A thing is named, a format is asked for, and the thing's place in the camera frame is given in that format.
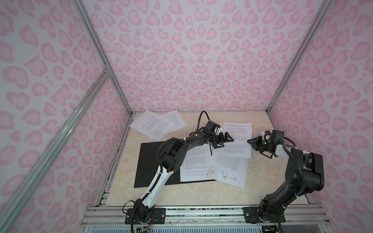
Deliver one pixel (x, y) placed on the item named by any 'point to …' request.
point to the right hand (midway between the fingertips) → (250, 139)
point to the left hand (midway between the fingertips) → (230, 142)
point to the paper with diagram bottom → (234, 174)
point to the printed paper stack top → (194, 167)
